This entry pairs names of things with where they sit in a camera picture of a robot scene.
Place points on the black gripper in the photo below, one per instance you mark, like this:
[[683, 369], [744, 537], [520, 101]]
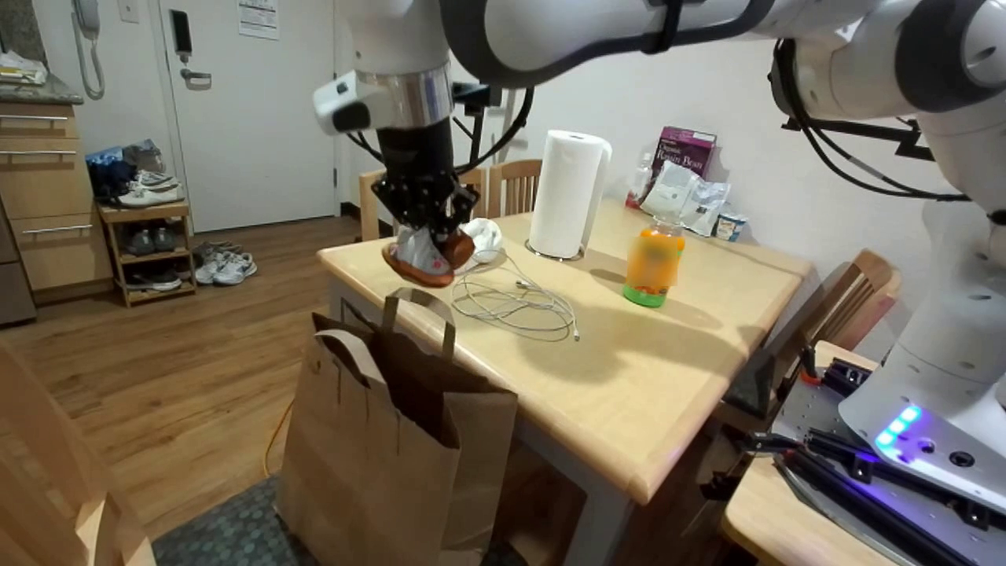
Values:
[[416, 161]]

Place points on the white cloth object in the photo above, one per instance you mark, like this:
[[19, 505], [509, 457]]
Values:
[[426, 263]]

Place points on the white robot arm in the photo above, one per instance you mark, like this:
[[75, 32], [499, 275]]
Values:
[[631, 32]]

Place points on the brown paper bag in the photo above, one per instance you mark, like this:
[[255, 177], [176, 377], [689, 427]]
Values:
[[377, 459]]

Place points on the white paper towel roll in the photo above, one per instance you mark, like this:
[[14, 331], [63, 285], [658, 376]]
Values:
[[567, 193]]

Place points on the white door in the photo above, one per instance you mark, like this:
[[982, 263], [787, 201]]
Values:
[[261, 135]]

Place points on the white grey sneakers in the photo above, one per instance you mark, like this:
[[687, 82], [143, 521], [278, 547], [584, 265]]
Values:
[[225, 268]]

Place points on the orange juice bottle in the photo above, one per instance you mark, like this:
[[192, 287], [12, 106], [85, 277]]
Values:
[[656, 268]]

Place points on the white plastic packets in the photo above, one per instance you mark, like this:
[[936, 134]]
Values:
[[676, 193]]

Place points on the purple box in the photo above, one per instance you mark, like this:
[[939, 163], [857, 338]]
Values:
[[687, 145]]

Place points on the paper notice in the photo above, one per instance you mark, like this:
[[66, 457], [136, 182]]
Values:
[[260, 19]]

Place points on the white sneakers pair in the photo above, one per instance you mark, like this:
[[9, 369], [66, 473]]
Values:
[[151, 188]]

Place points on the wooden shoe rack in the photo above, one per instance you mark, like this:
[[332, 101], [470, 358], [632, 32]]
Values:
[[147, 216]]

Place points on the black door lock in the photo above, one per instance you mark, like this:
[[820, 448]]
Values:
[[179, 35]]

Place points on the dark blue shoes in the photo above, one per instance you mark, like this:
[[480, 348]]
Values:
[[104, 174]]

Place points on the green patterned rug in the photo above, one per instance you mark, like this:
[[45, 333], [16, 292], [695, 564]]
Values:
[[230, 534]]

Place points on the wooden dresser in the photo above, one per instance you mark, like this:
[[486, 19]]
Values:
[[50, 199]]

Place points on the grey mounting plate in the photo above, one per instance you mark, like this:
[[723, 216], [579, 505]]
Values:
[[806, 408]]

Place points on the small wooden robot stand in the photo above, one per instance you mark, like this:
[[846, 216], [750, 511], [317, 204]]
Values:
[[776, 522]]

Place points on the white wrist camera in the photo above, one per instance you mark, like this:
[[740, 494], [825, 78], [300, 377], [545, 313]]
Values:
[[341, 101]]

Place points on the white wall phone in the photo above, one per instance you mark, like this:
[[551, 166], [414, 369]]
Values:
[[85, 17]]

